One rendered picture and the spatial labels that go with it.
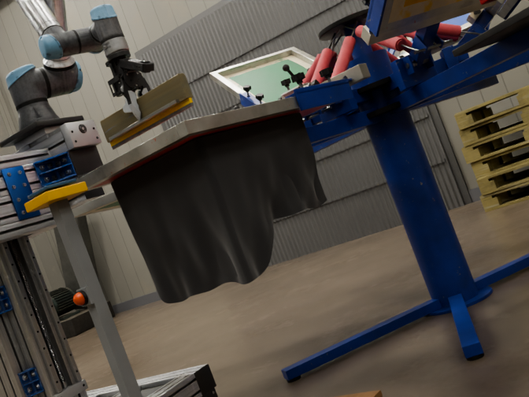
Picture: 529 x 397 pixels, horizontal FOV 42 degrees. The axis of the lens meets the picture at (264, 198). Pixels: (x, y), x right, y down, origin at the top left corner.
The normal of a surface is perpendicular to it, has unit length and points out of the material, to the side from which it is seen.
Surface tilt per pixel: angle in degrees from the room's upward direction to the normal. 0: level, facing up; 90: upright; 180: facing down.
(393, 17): 148
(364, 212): 90
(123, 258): 90
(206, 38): 90
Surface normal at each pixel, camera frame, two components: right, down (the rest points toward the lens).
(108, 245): -0.51, 0.19
